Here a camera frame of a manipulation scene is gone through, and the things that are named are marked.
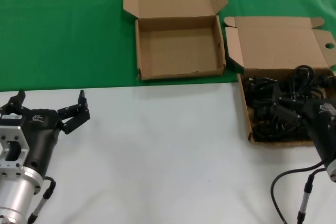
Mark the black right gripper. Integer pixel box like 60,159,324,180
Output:
271,85,336,163

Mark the silver left camera mount bracket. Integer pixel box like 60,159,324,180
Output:
0,125,30,176

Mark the arm connector cable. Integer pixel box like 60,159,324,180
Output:
296,169,328,224
26,176,57,224

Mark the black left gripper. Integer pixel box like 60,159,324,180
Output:
0,89,91,174

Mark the larger open cardboard box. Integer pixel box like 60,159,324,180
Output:
223,16,336,144

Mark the right arm connector cable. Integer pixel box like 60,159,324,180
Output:
296,169,328,224

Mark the smaller open cardboard box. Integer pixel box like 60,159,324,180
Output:
122,0,228,81

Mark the thin black looping cable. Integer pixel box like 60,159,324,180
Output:
270,161,328,224

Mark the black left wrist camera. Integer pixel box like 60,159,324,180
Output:
0,113,24,127

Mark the green table cloth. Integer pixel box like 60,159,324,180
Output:
0,0,336,92

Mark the left arm connector cable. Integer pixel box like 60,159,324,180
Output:
26,176,57,224

